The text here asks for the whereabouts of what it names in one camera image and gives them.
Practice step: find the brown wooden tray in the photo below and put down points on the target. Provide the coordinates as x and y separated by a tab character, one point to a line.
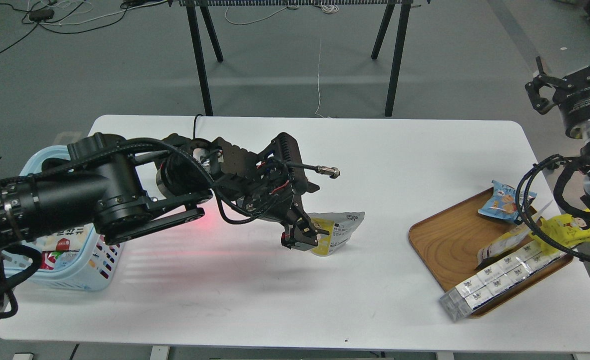
449	241

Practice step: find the blue snack packet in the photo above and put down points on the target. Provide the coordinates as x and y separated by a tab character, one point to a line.
502	204

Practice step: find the yellow white snack pouch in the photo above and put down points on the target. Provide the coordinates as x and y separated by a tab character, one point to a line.
340	225

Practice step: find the beige clear snack pouch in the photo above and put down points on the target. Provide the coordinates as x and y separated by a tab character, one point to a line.
508	250

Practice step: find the white red snack bag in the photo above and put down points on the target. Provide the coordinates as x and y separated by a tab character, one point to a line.
61	249

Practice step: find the light blue plastic basket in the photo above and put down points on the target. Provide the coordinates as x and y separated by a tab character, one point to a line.
94	268

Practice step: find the silver white snack box pack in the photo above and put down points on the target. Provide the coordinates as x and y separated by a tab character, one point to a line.
501	281

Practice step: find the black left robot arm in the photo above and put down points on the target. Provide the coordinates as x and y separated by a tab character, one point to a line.
128	188

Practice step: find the yellow cartoon snack packet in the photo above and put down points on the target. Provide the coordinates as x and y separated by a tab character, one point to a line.
565	229

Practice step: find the black metal table frame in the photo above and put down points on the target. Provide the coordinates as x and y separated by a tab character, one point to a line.
203	6

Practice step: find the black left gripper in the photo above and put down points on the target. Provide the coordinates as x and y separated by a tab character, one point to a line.
269	183

